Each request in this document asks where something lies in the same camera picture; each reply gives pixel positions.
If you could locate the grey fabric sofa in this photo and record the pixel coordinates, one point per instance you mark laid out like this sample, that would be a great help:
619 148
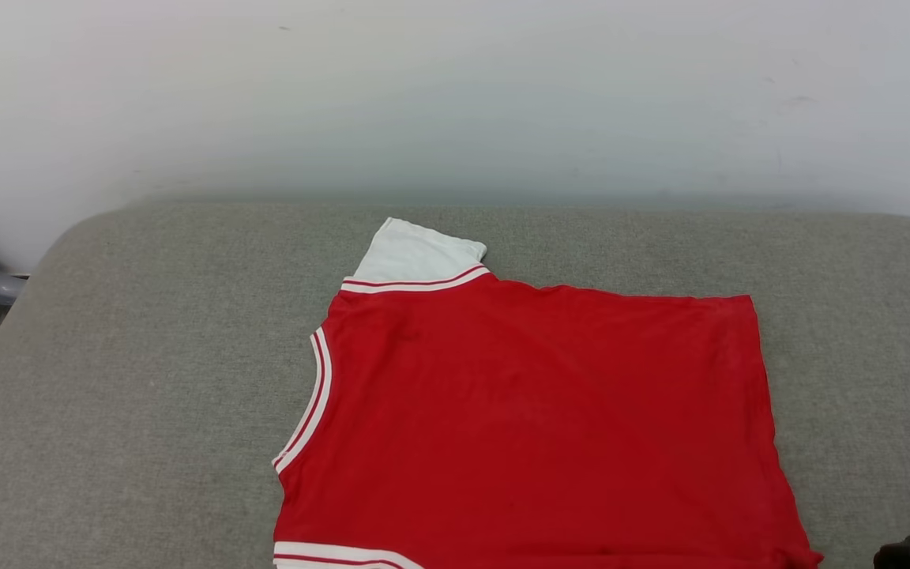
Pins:
147 395

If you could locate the red and white jersey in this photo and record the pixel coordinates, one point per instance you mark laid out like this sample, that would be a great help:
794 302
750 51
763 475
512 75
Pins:
542 427

